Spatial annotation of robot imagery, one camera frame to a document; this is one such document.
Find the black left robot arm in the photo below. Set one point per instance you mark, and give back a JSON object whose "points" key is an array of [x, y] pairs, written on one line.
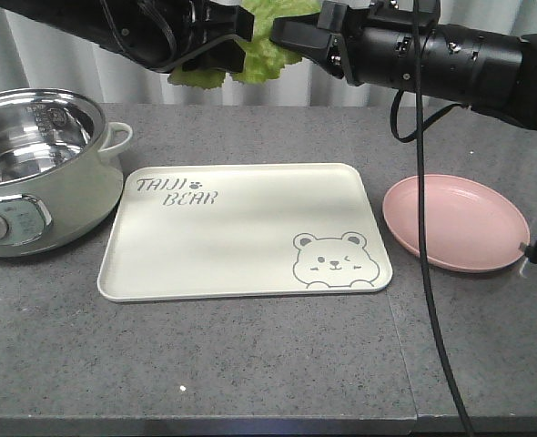
{"points": [[83, 19]]}

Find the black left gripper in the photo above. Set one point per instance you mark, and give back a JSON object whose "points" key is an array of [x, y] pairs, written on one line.
{"points": [[155, 34]]}

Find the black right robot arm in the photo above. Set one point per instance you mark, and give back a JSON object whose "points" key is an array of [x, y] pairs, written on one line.
{"points": [[493, 74]]}

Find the pink round plate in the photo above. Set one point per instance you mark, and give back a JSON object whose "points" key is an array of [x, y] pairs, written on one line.
{"points": [[469, 227]]}

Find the cream bear serving tray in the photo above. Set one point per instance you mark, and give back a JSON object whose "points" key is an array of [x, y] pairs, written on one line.
{"points": [[184, 233]]}

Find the pale green electric cooking pot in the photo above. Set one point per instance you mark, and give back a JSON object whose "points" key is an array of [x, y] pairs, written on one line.
{"points": [[59, 168]]}

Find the green lettuce leaf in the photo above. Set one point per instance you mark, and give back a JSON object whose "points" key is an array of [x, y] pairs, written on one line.
{"points": [[264, 60]]}

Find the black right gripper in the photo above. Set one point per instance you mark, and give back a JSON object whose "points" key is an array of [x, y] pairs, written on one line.
{"points": [[369, 45]]}

